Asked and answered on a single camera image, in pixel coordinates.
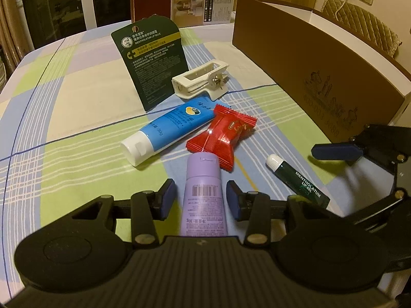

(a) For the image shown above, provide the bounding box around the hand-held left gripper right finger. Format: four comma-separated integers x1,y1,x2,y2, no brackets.
226,180,341,249

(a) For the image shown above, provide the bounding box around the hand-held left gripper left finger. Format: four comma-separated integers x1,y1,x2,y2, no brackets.
68,178,177,249

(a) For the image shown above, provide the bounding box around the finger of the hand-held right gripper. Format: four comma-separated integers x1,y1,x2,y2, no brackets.
343,157,409,232
311,123,411,168

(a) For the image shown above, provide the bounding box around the purple tube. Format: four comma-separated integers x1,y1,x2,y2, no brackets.
180,153,229,237

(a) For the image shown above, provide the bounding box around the dark green lip gel tube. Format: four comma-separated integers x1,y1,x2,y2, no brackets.
266,154,331,207

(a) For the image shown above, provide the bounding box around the brown cardboard box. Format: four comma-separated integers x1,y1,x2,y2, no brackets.
232,0,411,159

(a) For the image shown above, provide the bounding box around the white hair claw clip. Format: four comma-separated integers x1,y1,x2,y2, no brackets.
171,60,232,101

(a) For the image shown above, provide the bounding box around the dark green packaging card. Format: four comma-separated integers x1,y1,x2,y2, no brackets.
111,14,190,113

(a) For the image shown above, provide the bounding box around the red candy wrapper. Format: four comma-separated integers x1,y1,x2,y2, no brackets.
186,103,258,171

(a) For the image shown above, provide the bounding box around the blue tube with white cap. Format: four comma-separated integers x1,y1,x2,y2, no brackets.
121,102,214,167

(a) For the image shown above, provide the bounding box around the checked tablecloth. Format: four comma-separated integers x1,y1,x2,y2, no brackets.
0,22,411,296

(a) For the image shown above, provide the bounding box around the white and brown product box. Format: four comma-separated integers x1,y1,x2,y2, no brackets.
170,0,238,28

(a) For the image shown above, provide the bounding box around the dark red carton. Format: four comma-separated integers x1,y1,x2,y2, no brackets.
130,0,174,28

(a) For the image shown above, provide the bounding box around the glass door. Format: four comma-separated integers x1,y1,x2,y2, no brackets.
32,0,135,52

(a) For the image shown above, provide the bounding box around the beige patterned curtain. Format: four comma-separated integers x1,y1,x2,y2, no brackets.
0,0,36,68

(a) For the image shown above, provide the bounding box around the white charger cable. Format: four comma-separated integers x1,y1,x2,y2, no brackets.
334,0,351,19

